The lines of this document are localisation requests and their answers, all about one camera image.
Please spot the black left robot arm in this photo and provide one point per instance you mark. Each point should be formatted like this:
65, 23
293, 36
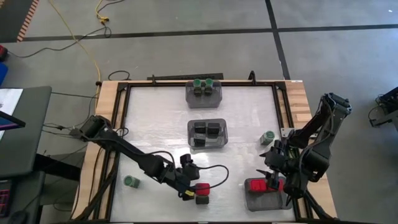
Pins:
130, 152

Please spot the white paper sheet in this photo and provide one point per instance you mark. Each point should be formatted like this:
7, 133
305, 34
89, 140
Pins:
11, 99

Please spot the blue object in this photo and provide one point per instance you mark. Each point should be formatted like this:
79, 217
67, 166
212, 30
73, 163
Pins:
2, 73

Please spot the black equipment stand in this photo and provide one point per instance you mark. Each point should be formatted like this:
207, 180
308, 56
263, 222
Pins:
390, 99

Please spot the white glossy table sheet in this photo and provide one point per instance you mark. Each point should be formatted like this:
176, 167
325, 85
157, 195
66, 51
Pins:
248, 124

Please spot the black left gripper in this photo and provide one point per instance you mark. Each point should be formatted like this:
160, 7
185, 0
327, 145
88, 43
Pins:
180, 183

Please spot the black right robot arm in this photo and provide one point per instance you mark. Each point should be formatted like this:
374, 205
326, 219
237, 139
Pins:
317, 155

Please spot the green cap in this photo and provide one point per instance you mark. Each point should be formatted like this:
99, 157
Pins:
130, 181

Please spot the dark mat orange striped edge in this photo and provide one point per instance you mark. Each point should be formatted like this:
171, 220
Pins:
12, 18

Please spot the backlit keyboard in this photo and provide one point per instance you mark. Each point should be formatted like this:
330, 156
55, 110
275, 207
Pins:
4, 199

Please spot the grey desk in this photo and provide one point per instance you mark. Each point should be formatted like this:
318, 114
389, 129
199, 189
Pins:
28, 140

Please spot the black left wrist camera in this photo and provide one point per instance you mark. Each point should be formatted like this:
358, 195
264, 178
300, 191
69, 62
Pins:
189, 168

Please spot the yellow label tag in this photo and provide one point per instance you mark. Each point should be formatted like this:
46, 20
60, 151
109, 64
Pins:
189, 193

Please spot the red cap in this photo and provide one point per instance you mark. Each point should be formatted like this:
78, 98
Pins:
257, 185
203, 188

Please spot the black tablet screen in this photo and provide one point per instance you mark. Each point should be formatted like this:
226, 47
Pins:
7, 123

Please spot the red object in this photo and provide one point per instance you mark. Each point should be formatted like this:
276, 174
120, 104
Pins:
2, 53

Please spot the black flat bar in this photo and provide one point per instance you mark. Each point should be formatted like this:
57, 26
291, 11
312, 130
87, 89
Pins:
186, 76

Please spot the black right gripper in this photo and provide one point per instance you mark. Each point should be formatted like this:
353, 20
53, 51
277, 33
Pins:
280, 160

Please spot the grey translucent plastic bin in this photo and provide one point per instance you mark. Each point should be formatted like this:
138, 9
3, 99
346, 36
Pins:
214, 141
204, 105
264, 202

